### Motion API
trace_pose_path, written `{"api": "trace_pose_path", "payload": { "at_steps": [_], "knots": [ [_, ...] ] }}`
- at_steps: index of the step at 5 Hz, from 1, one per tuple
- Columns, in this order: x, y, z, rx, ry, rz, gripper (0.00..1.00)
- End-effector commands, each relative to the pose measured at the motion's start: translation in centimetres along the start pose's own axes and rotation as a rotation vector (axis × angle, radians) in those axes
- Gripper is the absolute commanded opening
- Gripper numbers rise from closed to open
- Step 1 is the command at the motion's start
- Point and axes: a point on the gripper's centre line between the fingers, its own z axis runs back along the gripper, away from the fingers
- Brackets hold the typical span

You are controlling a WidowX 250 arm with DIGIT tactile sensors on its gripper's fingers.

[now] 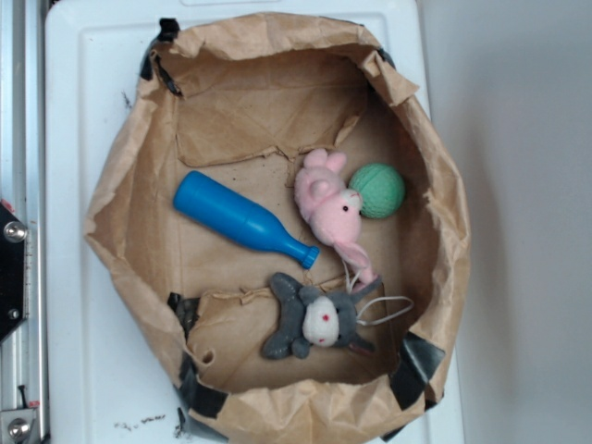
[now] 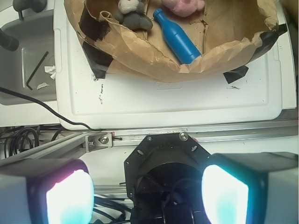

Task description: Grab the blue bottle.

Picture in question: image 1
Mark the aluminium frame rail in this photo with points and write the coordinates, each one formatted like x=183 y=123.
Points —
x=24 y=391

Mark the green foam ball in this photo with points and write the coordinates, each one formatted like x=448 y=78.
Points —
x=381 y=187

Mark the blue plastic bottle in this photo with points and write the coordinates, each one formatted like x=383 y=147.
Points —
x=238 y=218

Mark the grey plush bunny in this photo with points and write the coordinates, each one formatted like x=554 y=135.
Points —
x=309 y=317

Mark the brown paper lined box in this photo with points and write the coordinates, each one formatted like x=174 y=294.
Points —
x=245 y=100

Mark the pink plush bunny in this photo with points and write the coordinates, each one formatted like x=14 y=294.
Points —
x=333 y=212

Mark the white plastic bin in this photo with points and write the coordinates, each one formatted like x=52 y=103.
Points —
x=106 y=386

